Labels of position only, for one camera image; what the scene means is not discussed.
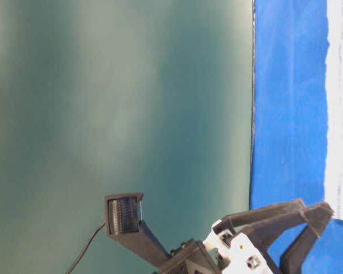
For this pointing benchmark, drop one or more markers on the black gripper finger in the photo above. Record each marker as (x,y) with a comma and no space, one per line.
(265,232)
(247,217)

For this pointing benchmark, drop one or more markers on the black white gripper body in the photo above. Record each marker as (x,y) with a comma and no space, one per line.
(223,251)

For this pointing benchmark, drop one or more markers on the white blue-striped towel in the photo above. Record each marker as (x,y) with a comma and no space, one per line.
(334,96)

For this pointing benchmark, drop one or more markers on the blue table cloth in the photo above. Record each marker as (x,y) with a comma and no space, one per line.
(291,116)

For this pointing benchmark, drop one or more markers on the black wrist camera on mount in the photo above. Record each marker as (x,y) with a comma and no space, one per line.
(124,224)

